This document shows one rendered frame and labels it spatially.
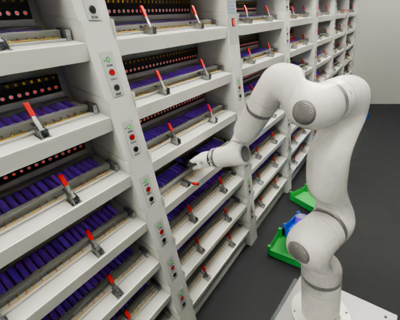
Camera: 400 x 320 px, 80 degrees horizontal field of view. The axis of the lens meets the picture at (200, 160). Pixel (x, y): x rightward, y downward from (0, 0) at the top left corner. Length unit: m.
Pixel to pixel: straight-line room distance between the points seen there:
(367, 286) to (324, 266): 0.94
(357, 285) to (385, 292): 0.12
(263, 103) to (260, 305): 1.13
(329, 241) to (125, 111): 0.69
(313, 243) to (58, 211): 0.69
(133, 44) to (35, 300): 0.78
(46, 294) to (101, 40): 0.72
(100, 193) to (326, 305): 0.78
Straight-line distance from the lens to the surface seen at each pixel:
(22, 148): 0.69
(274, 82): 0.68
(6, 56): 0.69
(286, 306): 1.10
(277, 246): 1.80
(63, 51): 0.73
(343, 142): 0.67
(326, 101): 0.55
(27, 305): 0.87
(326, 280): 0.88
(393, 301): 1.69
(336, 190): 0.70
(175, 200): 1.01
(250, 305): 1.54
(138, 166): 0.84
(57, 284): 0.87
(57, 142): 0.71
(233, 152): 0.90
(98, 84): 0.76
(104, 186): 0.81
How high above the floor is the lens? 1.29
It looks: 25 degrees down
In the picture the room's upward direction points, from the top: 11 degrees counter-clockwise
